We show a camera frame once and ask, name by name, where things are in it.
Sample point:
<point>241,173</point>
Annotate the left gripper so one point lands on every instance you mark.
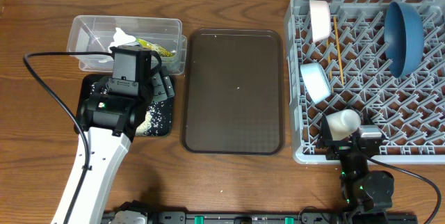
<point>162,84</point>

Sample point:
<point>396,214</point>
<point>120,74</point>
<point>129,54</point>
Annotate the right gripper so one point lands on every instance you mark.
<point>340,147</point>

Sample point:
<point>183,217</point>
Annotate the white cup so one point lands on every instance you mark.
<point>343,123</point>

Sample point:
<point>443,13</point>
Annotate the yellow snack wrapper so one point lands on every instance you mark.
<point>154,47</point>

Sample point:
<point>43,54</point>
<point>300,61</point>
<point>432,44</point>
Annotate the light blue bowl with rice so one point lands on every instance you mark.
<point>315,81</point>

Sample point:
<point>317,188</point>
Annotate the dark blue plate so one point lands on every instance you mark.
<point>403,32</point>

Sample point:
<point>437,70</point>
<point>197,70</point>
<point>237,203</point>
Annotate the pink bowl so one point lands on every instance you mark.
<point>320,20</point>

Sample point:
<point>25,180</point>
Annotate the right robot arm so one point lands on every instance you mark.
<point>367,192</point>

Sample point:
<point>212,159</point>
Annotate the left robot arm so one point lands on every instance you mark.
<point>95,167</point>

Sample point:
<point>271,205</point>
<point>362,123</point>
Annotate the grey dishwasher rack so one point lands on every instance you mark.
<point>408,110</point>

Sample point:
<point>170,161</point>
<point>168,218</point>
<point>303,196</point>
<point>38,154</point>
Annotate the spilled white rice pile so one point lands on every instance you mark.
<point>114,112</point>

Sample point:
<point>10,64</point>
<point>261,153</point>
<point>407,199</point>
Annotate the black tray bin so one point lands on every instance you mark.
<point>158,119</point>

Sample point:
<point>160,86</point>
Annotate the clear plastic bin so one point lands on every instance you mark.
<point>95,33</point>

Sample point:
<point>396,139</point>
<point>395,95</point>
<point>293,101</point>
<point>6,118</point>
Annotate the white crumpled tissue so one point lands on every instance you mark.
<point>118,38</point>

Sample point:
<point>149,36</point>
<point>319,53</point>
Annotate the brown serving tray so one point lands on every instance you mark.
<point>234,99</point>

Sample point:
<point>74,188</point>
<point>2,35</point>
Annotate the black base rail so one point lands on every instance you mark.
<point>137,212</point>

